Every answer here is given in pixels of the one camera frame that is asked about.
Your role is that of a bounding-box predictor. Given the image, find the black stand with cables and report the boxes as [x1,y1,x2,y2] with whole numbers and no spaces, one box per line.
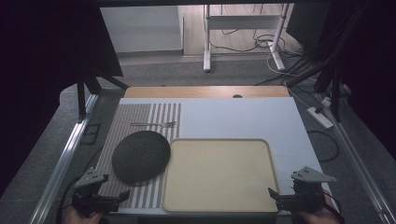
[285,3,368,123]

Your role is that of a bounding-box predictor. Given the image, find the white table board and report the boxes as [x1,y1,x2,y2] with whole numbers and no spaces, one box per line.
[109,97,338,217]

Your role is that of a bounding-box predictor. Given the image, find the wooden desk top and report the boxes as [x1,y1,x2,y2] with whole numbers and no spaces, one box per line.
[123,85,290,99]

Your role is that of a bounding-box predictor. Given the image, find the black rectangular frame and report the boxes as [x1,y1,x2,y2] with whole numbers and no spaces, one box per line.
[79,123,102,146]

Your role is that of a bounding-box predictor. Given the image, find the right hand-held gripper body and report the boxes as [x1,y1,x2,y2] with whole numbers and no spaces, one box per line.
[276,165,338,215]

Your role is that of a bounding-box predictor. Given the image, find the person's left hand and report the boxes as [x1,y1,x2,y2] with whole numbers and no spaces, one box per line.
[63,204,105,224]

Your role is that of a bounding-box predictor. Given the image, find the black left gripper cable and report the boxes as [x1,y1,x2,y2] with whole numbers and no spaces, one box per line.
[55,145,105,224]

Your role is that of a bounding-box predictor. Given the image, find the black stand with panel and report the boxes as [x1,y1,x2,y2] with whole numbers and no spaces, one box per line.
[76,4,130,121]

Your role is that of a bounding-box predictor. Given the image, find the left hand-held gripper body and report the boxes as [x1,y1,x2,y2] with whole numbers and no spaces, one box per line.
[72,166,121,217]

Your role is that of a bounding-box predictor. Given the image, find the white standing desk frame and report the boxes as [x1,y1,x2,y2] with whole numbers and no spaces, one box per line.
[203,3,291,73]

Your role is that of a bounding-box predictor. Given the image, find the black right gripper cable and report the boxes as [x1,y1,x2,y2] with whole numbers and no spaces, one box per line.
[322,189,346,224]

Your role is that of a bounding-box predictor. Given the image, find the grey striped rectangular placemat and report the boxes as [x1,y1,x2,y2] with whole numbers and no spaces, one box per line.
[94,103,182,210]

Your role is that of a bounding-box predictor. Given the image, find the black round plate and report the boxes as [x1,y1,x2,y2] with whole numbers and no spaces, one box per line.
[111,130,172,184]

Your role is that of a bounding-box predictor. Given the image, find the white power strip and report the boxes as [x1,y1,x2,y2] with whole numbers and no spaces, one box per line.
[305,105,334,131]

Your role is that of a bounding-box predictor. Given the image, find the beige plastic tray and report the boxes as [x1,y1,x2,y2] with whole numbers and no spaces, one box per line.
[161,137,280,214]

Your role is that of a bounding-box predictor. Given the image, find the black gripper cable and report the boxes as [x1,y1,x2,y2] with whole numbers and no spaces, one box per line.
[322,189,346,224]
[55,145,105,224]

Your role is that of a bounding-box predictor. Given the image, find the aluminium rail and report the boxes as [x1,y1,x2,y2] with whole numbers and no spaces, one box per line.
[28,92,101,224]
[315,91,396,224]

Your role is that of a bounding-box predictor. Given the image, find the silver metal fork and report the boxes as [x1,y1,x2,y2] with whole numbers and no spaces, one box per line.
[130,120,177,129]

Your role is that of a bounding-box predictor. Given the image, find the tangled floor cables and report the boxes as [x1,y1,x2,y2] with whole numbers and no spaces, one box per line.
[208,3,316,78]

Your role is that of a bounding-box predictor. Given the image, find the person's right hand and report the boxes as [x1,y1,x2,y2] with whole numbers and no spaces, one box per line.
[294,195,342,224]

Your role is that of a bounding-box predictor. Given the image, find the black cable loop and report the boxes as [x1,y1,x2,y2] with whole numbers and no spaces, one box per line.
[306,130,340,163]

